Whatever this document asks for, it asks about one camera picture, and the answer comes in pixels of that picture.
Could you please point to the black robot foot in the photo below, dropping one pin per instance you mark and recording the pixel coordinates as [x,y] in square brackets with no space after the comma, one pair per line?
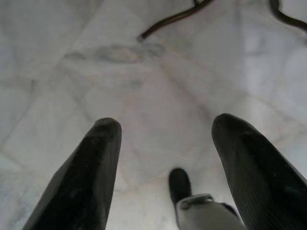
[180,183]

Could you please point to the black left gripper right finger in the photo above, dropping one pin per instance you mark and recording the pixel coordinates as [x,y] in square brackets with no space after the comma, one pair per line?
[259,177]

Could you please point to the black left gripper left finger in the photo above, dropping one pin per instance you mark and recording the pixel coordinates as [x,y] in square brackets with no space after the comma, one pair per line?
[79,182]

